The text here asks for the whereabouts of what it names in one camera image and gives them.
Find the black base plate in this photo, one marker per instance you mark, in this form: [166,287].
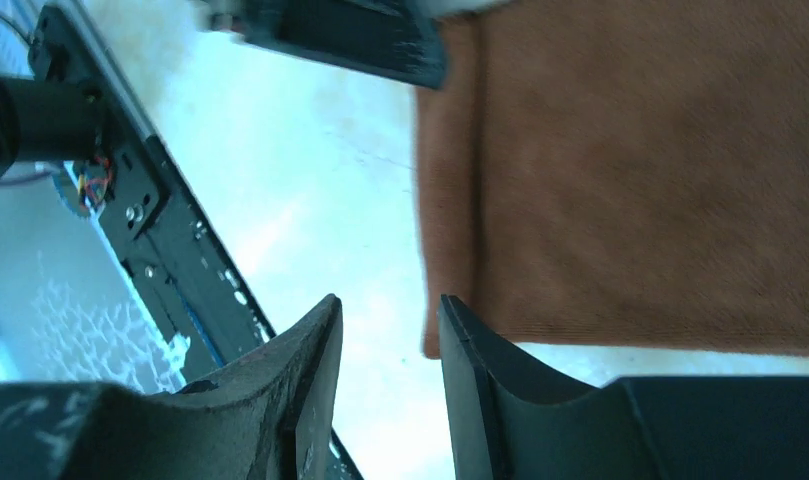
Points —
[185,278]

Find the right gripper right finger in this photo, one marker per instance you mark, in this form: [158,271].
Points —
[513,417]

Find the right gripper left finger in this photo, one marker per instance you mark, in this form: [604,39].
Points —
[266,415]

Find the brown towel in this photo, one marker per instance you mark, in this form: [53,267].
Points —
[621,173]

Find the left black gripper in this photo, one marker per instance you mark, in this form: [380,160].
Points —
[393,39]

